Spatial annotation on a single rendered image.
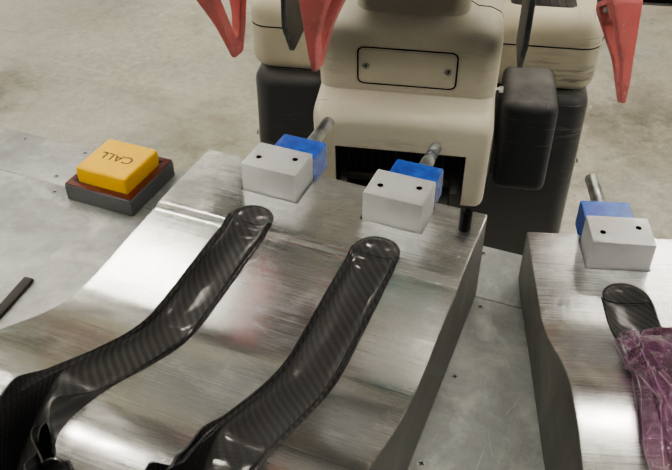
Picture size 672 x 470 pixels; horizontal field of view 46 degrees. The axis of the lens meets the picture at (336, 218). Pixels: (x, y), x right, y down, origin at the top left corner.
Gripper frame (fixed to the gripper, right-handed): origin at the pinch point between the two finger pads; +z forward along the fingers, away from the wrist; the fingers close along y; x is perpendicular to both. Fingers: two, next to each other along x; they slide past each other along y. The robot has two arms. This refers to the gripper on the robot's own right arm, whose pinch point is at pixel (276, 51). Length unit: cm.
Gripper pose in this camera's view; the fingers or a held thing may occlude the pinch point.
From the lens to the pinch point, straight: 62.4
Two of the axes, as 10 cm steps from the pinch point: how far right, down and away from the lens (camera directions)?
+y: 9.2, 2.2, -3.1
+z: 0.1, 8.0, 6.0
